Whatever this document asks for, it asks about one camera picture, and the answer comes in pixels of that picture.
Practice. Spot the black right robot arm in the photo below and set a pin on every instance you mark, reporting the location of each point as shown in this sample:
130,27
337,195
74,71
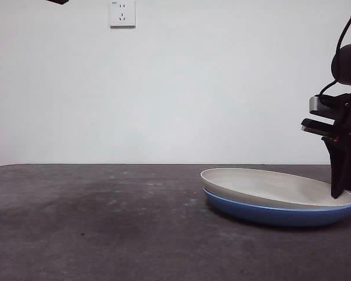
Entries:
349,64

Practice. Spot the white round plate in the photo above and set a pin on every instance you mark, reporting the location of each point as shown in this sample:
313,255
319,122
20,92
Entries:
266,187

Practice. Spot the white wall socket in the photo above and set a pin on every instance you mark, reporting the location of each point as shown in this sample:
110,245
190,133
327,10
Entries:
122,14

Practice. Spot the blue round plate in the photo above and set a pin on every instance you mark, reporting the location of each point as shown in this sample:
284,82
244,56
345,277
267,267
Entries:
280,216

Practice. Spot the pale grey right wrist camera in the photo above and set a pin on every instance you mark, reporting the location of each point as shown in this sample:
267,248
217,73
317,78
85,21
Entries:
317,105

